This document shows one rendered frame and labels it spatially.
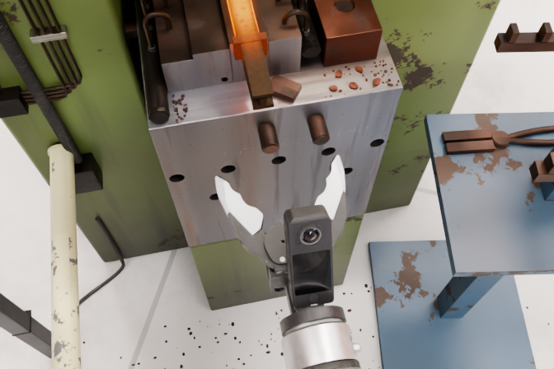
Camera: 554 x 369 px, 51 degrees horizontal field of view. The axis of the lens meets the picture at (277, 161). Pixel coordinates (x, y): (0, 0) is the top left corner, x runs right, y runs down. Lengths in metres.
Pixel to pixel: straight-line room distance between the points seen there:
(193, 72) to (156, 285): 0.98
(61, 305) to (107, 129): 0.35
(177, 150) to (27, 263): 1.03
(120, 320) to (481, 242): 1.06
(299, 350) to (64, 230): 0.62
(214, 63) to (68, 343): 0.52
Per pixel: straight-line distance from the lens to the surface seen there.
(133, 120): 1.17
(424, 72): 1.25
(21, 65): 1.02
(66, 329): 1.06
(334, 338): 0.62
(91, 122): 1.17
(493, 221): 1.02
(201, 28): 0.86
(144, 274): 1.75
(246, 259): 1.36
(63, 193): 1.16
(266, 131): 0.87
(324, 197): 0.68
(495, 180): 1.06
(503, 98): 2.15
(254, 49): 0.80
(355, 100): 0.89
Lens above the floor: 1.61
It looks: 60 degrees down
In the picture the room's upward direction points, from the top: straight up
